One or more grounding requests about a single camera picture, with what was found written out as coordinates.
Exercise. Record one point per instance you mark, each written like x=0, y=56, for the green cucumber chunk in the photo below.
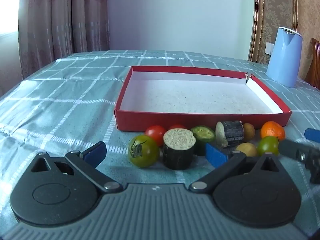
x=203, y=135

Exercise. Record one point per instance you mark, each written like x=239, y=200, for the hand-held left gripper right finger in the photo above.
x=216, y=156

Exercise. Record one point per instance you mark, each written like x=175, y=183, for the brown patterned curtain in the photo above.
x=65, y=25

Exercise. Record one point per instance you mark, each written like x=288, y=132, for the slim dark eggplant chunk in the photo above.
x=233, y=132

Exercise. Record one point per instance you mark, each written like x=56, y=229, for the large green tomato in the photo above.
x=147, y=155

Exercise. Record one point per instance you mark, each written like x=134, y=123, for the orange mandarin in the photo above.
x=272, y=129

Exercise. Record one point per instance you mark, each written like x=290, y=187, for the wooden chair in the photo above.
x=314, y=65

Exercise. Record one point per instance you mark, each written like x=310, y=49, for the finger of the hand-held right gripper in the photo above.
x=313, y=135
x=292, y=150

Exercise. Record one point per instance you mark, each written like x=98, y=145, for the brown longan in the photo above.
x=249, y=131
x=247, y=149

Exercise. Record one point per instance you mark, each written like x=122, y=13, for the white wall socket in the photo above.
x=269, y=48

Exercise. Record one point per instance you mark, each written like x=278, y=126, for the teal checked tablecloth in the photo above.
x=75, y=92

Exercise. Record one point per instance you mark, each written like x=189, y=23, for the light blue electric kettle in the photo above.
x=285, y=60

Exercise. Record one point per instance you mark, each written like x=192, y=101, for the thick dark eggplant chunk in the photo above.
x=178, y=157

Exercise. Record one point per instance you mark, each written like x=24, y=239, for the red cherry tomato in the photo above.
x=176, y=127
x=155, y=132

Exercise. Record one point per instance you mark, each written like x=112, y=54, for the red cardboard box lid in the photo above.
x=200, y=97

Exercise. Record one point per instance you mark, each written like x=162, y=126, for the gilded wall moulding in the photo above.
x=257, y=17

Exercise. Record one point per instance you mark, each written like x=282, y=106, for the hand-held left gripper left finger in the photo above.
x=96, y=153

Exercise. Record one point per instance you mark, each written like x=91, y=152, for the small green tomato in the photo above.
x=267, y=146

